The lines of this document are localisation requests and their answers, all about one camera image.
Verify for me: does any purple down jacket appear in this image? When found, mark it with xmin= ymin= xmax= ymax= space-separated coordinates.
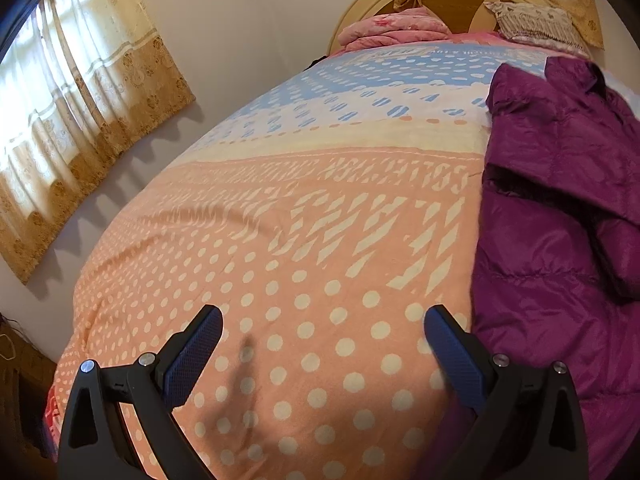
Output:
xmin=410 ymin=57 xmax=640 ymax=480

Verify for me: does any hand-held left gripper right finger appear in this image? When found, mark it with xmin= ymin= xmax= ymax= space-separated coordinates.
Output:
xmin=424 ymin=304 xmax=590 ymax=480

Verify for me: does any pink folded quilt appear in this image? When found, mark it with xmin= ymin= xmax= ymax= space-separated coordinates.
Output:
xmin=336 ymin=7 xmax=452 ymax=53

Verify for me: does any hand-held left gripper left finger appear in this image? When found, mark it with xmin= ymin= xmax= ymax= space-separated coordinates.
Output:
xmin=57 ymin=304 xmax=223 ymax=480

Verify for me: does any round cream wooden headboard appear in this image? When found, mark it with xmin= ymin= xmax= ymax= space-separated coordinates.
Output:
xmin=327 ymin=0 xmax=506 ymax=56

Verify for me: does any beige side window curtain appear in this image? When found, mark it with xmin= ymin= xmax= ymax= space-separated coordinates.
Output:
xmin=0 ymin=0 xmax=197 ymax=286

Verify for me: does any grey patterned pillow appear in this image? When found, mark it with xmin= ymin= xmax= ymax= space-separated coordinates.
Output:
xmin=484 ymin=1 xmax=591 ymax=56

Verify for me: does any polka dot bed blanket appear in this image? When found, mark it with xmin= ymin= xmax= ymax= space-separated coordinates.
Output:
xmin=42 ymin=42 xmax=616 ymax=480

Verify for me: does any pink bed sheet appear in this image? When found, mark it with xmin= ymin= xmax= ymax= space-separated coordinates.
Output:
xmin=449 ymin=30 xmax=508 ymax=49

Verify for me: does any dark bedside furniture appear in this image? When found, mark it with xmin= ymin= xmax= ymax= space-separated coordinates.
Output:
xmin=0 ymin=312 xmax=59 ymax=461

